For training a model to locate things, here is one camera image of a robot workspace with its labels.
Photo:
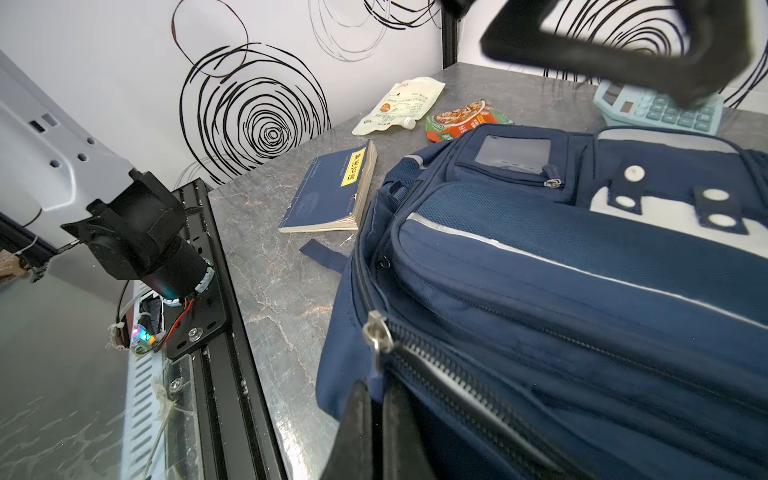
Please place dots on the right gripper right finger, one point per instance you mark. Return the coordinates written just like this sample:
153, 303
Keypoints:
403, 452

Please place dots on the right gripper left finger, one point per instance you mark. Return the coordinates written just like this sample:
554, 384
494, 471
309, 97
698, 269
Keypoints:
352, 453

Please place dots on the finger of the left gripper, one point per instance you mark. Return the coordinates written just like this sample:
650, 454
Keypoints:
687, 50

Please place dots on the navy blue student backpack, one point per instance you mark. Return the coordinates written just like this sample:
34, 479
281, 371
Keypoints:
563, 305

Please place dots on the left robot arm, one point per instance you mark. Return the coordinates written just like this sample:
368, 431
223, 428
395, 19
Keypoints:
131, 222

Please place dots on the teal calculator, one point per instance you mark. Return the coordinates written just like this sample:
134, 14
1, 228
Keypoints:
623, 105

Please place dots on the navy blue small book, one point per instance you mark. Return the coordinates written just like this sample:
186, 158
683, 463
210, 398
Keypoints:
333, 192

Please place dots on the orange green snack packet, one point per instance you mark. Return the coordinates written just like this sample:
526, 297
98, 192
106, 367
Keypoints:
452, 124

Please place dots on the white cream food pouch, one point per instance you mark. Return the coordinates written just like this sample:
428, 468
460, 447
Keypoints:
403, 105

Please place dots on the white slotted cable duct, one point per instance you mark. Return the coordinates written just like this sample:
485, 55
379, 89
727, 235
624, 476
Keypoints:
143, 450

